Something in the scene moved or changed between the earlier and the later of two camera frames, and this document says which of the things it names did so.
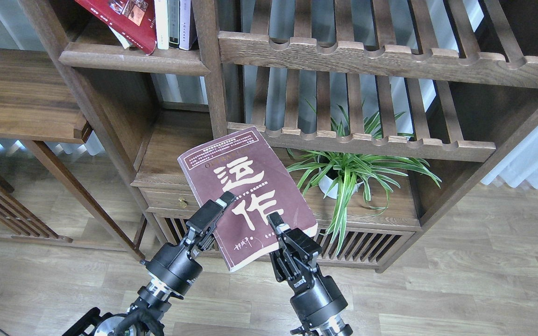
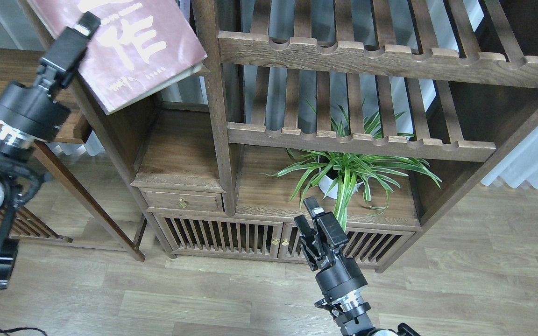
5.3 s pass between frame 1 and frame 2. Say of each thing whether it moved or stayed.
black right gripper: moved
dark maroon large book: moved
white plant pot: stayed
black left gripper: moved
